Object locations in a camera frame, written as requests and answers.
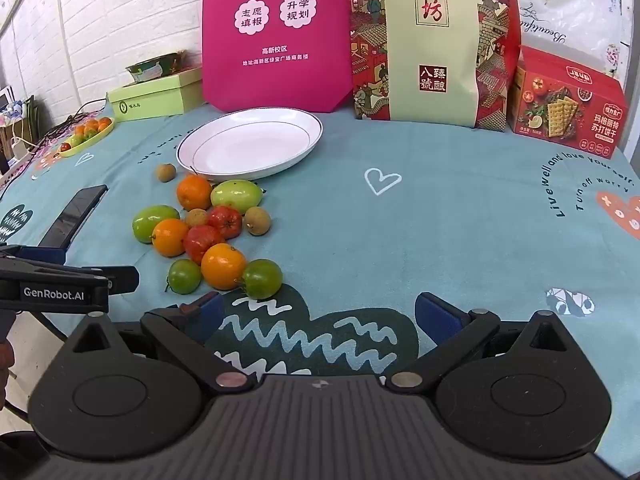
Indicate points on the yellow-green small fruit tray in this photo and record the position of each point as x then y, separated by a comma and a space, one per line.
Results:
85, 135

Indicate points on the orange plate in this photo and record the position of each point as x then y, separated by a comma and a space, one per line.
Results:
193, 192

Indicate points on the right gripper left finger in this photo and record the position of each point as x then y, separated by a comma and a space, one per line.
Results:
180, 333

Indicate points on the white oval plate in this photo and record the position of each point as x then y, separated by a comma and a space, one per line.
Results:
250, 145

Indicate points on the red green gift bag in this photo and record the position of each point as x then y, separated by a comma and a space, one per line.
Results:
440, 61

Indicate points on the longan near plate edge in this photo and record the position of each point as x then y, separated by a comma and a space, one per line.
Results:
165, 172

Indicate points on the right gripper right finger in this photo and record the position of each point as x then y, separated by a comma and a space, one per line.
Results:
457, 336

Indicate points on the person's left hand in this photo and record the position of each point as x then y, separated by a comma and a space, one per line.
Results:
7, 360

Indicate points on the small green fruit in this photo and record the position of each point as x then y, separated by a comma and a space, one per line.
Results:
261, 279
184, 277

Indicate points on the green instant noodle bowl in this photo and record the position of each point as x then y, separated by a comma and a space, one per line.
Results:
158, 67

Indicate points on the red fruit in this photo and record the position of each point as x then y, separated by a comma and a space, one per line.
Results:
198, 241
226, 220

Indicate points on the magenta fabric bag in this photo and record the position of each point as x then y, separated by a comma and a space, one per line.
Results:
287, 53

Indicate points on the orange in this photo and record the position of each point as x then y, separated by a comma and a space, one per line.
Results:
168, 237
222, 266

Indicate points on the brown longan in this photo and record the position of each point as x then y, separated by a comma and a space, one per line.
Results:
196, 217
257, 221

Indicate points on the light green cardboard box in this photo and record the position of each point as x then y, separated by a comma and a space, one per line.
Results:
165, 96

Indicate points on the white floral plastic bag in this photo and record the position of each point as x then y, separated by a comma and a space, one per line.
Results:
586, 31

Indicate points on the teal printed tablecloth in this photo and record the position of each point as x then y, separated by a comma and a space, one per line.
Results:
379, 212

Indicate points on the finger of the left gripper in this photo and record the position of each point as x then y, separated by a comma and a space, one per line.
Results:
59, 236

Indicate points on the orange front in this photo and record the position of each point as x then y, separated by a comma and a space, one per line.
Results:
222, 266

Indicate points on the white power strip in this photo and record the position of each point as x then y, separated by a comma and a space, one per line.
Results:
22, 153

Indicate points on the red cracker box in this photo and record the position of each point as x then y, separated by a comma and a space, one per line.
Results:
561, 101

